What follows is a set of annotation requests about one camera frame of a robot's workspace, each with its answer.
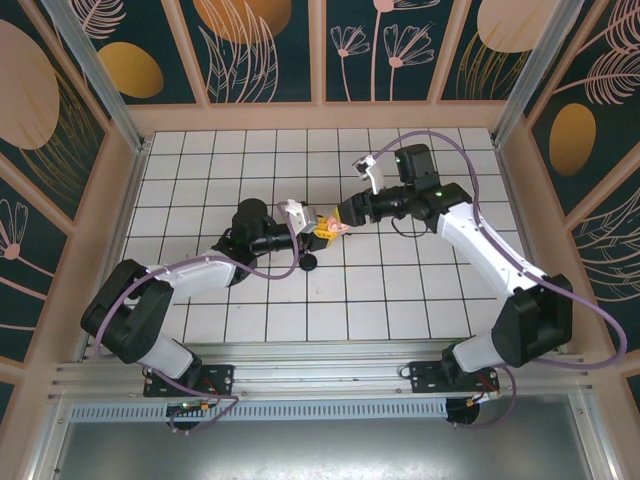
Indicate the pink earbud charging case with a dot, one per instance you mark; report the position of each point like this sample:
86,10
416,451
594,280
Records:
342,227

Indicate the black earbud charging case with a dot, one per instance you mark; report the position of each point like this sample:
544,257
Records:
310,264

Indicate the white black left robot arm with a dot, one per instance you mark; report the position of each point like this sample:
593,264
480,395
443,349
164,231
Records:
200,275

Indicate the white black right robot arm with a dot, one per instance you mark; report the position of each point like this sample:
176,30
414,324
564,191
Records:
480,245

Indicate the grey metal sheet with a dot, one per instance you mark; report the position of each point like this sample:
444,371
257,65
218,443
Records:
320,450

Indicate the aluminium mounting rail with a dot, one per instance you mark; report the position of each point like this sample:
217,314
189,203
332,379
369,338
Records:
320,370

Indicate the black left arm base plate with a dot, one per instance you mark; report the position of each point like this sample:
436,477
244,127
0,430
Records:
222,375

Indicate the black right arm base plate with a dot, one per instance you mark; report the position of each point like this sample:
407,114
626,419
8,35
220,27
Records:
425,380

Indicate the aluminium corner post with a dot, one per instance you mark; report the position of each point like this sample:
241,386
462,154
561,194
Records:
534,67
100,75

